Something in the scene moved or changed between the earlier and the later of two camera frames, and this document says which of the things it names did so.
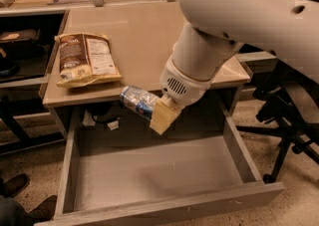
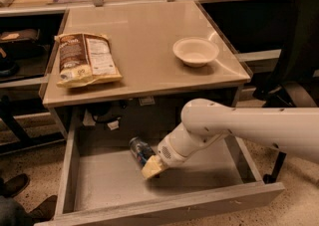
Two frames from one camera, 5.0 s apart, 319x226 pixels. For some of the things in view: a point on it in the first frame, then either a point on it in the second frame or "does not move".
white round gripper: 183,86 -> 169,154
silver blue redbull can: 140,101 -> 141,149
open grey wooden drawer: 107,176 does not move
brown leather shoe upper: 15,185 does not move
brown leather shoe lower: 44,211 does not move
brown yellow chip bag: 86,59 does not move
